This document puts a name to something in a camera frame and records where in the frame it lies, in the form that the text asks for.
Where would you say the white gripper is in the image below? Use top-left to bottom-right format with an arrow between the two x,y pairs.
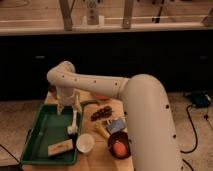
56,87 -> 82,135

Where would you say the yellow handled brush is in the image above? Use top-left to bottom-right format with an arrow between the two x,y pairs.
95,122 -> 110,139

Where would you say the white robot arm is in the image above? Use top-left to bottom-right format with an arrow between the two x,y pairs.
47,61 -> 183,171

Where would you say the green plastic tray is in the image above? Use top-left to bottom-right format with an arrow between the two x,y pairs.
20,104 -> 78,165

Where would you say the green curved vegetable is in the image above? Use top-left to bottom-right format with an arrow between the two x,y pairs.
80,99 -> 100,106

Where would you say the orange plate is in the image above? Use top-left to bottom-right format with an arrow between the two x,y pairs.
92,94 -> 110,101

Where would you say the dark grape bunch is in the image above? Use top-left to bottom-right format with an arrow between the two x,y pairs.
91,106 -> 112,121

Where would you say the wooden block sponge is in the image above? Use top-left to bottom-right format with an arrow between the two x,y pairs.
48,139 -> 73,157

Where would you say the white cup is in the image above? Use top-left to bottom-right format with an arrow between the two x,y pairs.
76,133 -> 95,154

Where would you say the blue sponge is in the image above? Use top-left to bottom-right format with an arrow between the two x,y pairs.
107,118 -> 126,134

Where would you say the dark brown bowl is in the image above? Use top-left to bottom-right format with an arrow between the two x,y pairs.
107,131 -> 131,159

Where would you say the orange ball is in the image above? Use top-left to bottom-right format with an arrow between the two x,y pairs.
113,142 -> 127,158

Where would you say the black power adapter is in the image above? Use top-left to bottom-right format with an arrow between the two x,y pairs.
190,92 -> 211,108

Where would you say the wooden shelf frame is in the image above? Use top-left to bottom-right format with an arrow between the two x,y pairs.
58,0 -> 134,31

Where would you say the black cable on floor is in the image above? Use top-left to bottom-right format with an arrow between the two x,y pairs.
180,103 -> 200,171

